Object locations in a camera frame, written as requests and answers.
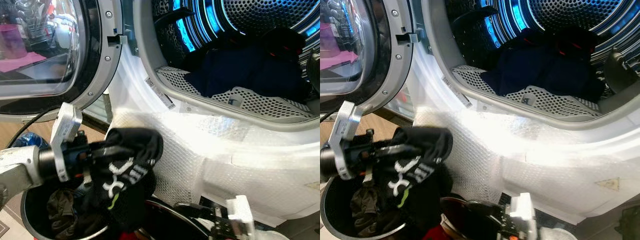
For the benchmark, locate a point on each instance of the round glass washer door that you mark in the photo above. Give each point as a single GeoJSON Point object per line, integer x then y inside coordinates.
{"type": "Point", "coordinates": [30, 50]}
{"type": "Point", "coordinates": [345, 45]}

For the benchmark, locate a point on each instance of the yellow triangle warning sticker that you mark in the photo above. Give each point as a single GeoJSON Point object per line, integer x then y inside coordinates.
{"type": "Point", "coordinates": [608, 185]}
{"type": "Point", "coordinates": [313, 185]}

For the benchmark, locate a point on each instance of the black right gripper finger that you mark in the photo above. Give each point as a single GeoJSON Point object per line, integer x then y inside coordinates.
{"type": "Point", "coordinates": [195, 209]}
{"type": "Point", "coordinates": [484, 210]}

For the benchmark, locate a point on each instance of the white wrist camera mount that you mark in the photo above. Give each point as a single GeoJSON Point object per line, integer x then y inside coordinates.
{"type": "Point", "coordinates": [240, 212]}
{"type": "Point", "coordinates": [345, 125]}
{"type": "Point", "coordinates": [65, 125]}

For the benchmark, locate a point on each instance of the black garment with white print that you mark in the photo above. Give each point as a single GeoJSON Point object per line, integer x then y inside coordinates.
{"type": "Point", "coordinates": [425, 142]}
{"type": "Point", "coordinates": [135, 145]}

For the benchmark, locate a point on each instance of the blue plastic bag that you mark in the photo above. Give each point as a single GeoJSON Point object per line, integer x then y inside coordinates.
{"type": "Point", "coordinates": [27, 140]}

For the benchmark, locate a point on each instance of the navy clothes pile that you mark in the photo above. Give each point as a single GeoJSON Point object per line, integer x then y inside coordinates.
{"type": "Point", "coordinates": [535, 70]}
{"type": "Point", "coordinates": [240, 70]}

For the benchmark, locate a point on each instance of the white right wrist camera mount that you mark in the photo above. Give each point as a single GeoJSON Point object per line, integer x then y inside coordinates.
{"type": "Point", "coordinates": [240, 212]}

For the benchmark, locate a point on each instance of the black round laundry bucket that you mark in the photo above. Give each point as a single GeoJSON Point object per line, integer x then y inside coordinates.
{"type": "Point", "coordinates": [327, 210]}
{"type": "Point", "coordinates": [30, 210]}

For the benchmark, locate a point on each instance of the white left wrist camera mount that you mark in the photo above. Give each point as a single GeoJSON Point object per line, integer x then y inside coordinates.
{"type": "Point", "coordinates": [345, 125]}
{"type": "Point", "coordinates": [65, 125]}

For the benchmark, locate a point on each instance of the dark red-rimmed round bucket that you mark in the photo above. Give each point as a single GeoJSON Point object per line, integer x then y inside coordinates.
{"type": "Point", "coordinates": [460, 210]}
{"type": "Point", "coordinates": [165, 220]}

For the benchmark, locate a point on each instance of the olive green garment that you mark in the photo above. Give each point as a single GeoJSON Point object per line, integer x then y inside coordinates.
{"type": "Point", "coordinates": [362, 207]}
{"type": "Point", "coordinates": [62, 210]}

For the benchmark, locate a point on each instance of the red cloth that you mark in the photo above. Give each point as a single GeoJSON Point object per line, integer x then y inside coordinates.
{"type": "Point", "coordinates": [436, 234]}
{"type": "Point", "coordinates": [129, 236]}

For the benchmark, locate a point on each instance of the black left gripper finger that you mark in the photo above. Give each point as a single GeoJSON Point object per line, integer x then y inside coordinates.
{"type": "Point", "coordinates": [397, 150]}
{"type": "Point", "coordinates": [107, 149]}

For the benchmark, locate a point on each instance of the white front-load washer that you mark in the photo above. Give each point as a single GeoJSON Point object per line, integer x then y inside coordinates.
{"type": "Point", "coordinates": [225, 165]}
{"type": "Point", "coordinates": [525, 160]}

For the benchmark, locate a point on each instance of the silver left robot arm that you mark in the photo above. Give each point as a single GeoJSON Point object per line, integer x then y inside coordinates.
{"type": "Point", "coordinates": [327, 162]}
{"type": "Point", "coordinates": [20, 170]}

